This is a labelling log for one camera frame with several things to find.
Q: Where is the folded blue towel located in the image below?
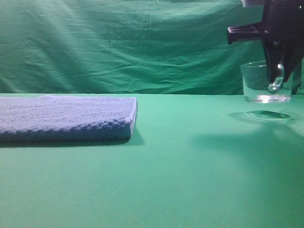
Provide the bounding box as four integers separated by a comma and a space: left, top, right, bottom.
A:
0, 95, 137, 143

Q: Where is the transparent glass cup with handle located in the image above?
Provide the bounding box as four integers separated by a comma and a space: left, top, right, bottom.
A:
240, 61, 293, 104

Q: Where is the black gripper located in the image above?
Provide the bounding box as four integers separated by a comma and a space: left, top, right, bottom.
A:
227, 0, 304, 95

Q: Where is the green backdrop cloth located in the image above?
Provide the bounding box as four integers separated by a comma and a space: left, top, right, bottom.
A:
0, 0, 264, 95

